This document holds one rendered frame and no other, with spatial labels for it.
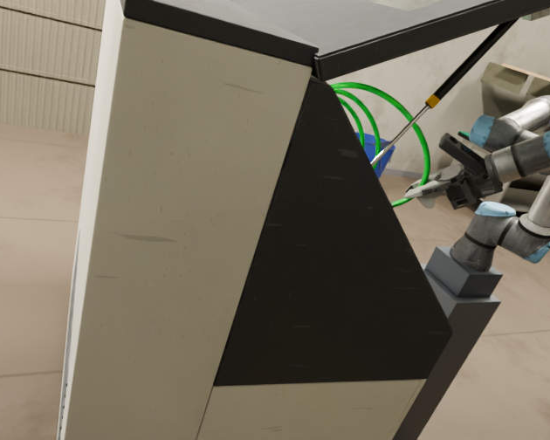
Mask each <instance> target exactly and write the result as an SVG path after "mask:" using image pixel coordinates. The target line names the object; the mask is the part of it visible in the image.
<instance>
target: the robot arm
mask: <svg viewBox="0 0 550 440"><path fill-rule="evenodd" d="M539 131H543V132H546V133H545V134H541V135H537V134H534V132H539ZM469 139H470V142H472V143H474V144H476V145H478V146H480V147H481V148H485V149H487V150H489V151H492V152H493V153H492V154H489V155H486V156H485V158H482V157H481V156H479V155H478V154H476V153H475V152H474V151H472V150H471V149H469V148H468V147H466V146H465V145H464V144H463V143H462V142H460V141H459V140H457V139H456V138H455V137H453V136H452V135H450V134H449V133H446V134H444V135H443V137H442V138H441V139H440V142H439V145H438V146H439V147H440V148H441V149H442V150H443V151H444V152H446V153H447V154H448V155H450V156H452V157H453V158H454V159H456V160H457V161H458V162H460V163H458V164H454V165H451V166H449V167H447V168H441V169H439V170H437V171H435V172H433V173H431V174H430V175H429V179H428V181H427V182H426V184H425V185H423V186H419V187H418V185H419V183H420V182H421V180H422V179H420V180H418V181H417V182H414V183H413V184H411V185H410V186H409V187H408V188H407V189H406V194H405V196H404V197H405V198H413V197H416V198H417V199H418V200H419V201H420V202H421V204H422V205H423V206H424V207H425V208H427V209H431V208H433V207H434V206H435V199H436V198H437V197H440V196H441V195H442V194H443V191H444V190H445V191H446V193H447V194H446V196H447V197H448V199H449V201H450V203H451V205H452V207H453V209H454V210H456V209H460V208H463V207H465V206H468V205H472V204H474V203H477V200H478V199H479V198H483V197H486V196H490V195H494V194H497V193H499V192H502V191H503V189H502V187H503V183H507V182H511V181H515V180H518V179H520V178H522V177H526V176H529V175H533V174H536V173H539V174H542V175H547V178H546V180H545V182H544V184H543V186H542V188H541V190H540V192H539V194H538V195H537V197H536V199H535V201H534V203H533V205H532V207H531V209H530V210H529V212H528V213H527V214H524V215H522V216H521V217H516V216H515V215H516V210H514V209H512V208H511V207H509V206H506V205H504V204H501V203H495V202H483V203H481V204H480V205H479V207H478V209H477V210H476V211H475V214H474V216H473V218H472V220H471V222H470V224H469V226H468V228H467V229H466V231H465V233H464V235H463V236H462V237H461V238H460V239H458V240H457V241H456V242H455V243H454V244H453V245H452V246H451V248H450V255H451V256H452V257H453V258H454V259H455V260H456V261H457V262H458V263H460V264H461V265H464V266H466V267H468V268H470V269H472V270H475V271H478V272H488V271H489V270H490V269H491V267H492V260H493V256H494V251H495V249H496V247H497V245H499V246H500V247H502V248H504V249H506V250H508V251H510V252H512V253H513V254H515V255H517V256H519V257H521V258H522V259H524V260H527V261H529V262H531V263H533V264H537V263H539V261H540V260H541V259H542V258H543V257H544V256H545V255H546V254H547V253H548V251H549V250H550V95H547V96H540V97H538V98H534V99H532V100H529V101H527V103H526V104H525V105H524V106H523V107H522V108H520V109H518V110H516V111H514V112H512V113H509V114H507V115H505V116H503V117H501V118H499V119H495V118H494V117H493V116H492V117H491V116H488V115H481V116H480V117H479V118H478V119H477V120H476V121H475V123H474V125H473V126H472V129H471V132H470V136H469ZM461 163H462V164H461ZM464 203H467V204H465V205H462V206H459V207H458V205H461V204H464Z"/></svg>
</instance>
